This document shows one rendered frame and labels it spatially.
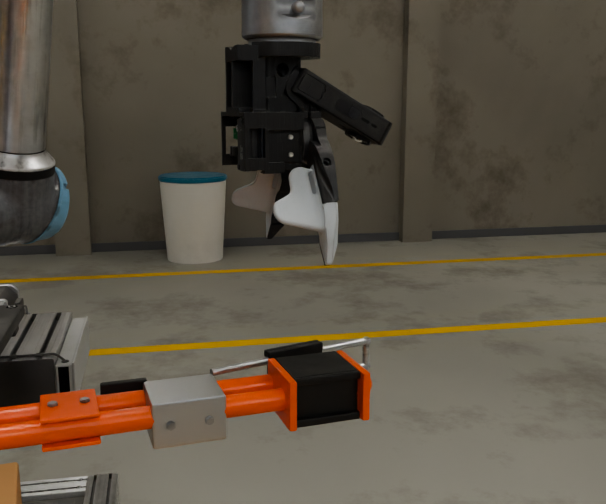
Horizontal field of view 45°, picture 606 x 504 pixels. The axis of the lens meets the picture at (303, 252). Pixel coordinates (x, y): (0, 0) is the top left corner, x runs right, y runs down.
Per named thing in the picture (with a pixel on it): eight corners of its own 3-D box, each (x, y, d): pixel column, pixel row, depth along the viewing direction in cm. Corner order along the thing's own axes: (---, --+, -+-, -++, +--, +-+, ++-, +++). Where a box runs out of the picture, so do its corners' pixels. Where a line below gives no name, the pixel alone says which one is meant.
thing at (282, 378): (289, 432, 70) (289, 383, 69) (267, 403, 77) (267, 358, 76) (370, 420, 73) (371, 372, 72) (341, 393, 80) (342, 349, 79)
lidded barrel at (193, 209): (225, 250, 676) (224, 170, 661) (232, 263, 620) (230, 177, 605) (160, 252, 665) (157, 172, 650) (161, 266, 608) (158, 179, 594)
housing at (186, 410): (153, 452, 67) (151, 405, 66) (143, 422, 73) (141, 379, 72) (228, 440, 69) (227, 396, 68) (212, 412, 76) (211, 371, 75)
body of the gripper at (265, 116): (221, 172, 73) (218, 45, 70) (301, 169, 76) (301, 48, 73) (246, 179, 66) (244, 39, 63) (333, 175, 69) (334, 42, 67)
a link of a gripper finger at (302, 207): (279, 270, 65) (257, 179, 68) (339, 264, 67) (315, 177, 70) (290, 255, 62) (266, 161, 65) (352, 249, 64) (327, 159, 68)
